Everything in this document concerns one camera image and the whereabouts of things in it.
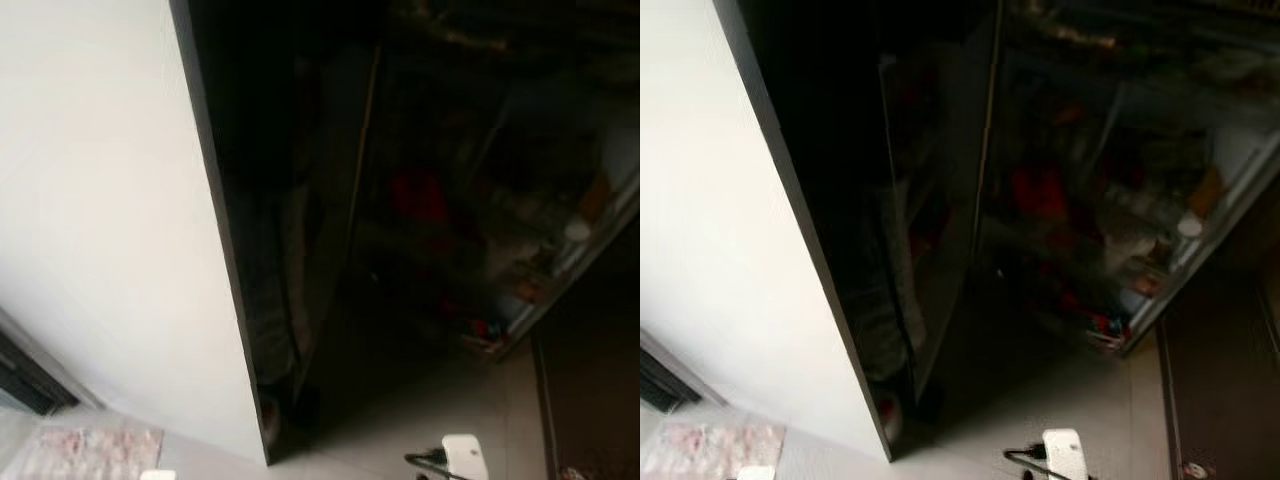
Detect white fridge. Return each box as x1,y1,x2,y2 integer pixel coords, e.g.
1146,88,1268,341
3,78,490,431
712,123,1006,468
640,0,1280,463
0,0,641,466

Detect dark brown wooden door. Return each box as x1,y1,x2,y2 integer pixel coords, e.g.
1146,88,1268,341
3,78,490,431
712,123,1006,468
1155,200,1280,480
530,215,641,480

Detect red blue food packet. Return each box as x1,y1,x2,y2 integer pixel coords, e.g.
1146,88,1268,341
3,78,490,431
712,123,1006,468
460,315,511,351
1085,312,1136,351

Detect patterned floor mat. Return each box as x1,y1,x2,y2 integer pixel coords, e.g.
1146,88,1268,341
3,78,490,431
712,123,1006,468
10,422,166,480
642,420,786,480

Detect dark door frame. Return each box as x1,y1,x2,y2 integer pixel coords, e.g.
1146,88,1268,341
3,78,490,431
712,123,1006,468
0,310,101,416
640,330,726,413

